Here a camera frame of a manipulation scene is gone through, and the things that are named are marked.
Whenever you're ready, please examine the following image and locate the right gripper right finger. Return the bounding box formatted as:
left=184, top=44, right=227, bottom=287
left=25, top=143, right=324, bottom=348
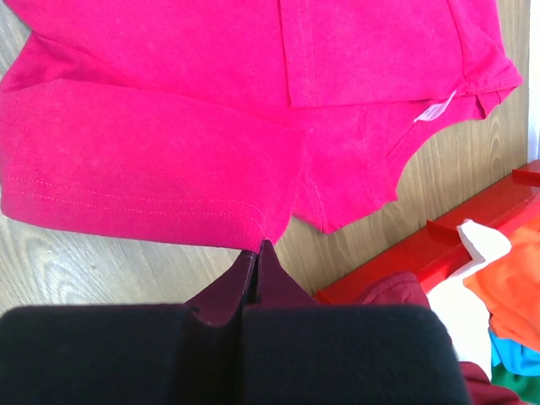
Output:
left=240, top=241, right=470, bottom=404

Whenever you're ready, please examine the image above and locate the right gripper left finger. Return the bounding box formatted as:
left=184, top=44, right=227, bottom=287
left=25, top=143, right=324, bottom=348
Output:
left=1, top=252, right=256, bottom=404

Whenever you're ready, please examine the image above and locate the magenta pink t-shirt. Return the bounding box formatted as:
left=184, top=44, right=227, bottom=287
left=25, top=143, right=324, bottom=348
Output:
left=1, top=1, right=522, bottom=251

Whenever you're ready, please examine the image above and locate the dark maroon t-shirt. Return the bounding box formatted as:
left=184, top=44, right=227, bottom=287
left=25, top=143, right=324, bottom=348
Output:
left=355, top=272, right=523, bottom=405

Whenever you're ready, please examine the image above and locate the white t-shirt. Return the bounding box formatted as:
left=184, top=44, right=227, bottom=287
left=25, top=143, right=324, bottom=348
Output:
left=427, top=219, right=511, bottom=377

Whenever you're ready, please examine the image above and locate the red plastic bin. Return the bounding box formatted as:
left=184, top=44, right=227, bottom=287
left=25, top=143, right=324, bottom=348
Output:
left=314, top=160, right=539, bottom=305

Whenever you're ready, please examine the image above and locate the teal blue t-shirt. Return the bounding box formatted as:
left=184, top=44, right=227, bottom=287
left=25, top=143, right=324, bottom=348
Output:
left=489, top=330, right=539, bottom=377

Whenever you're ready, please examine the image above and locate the orange t-shirt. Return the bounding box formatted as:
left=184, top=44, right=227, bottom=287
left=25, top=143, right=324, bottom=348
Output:
left=465, top=219, right=539, bottom=351

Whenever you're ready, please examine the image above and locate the green t-shirt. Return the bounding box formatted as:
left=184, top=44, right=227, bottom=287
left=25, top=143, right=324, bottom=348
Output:
left=492, top=364, right=540, bottom=404

